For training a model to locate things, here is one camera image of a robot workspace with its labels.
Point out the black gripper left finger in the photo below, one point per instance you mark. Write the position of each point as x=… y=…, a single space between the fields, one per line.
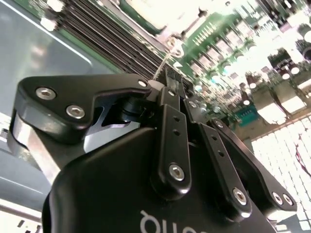
x=48 y=109

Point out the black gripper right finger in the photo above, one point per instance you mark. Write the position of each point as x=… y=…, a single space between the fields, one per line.
x=218 y=157

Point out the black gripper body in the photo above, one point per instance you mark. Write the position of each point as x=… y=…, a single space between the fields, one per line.
x=109 y=194

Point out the locking lever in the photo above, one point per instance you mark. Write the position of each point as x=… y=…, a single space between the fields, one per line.
x=162 y=67

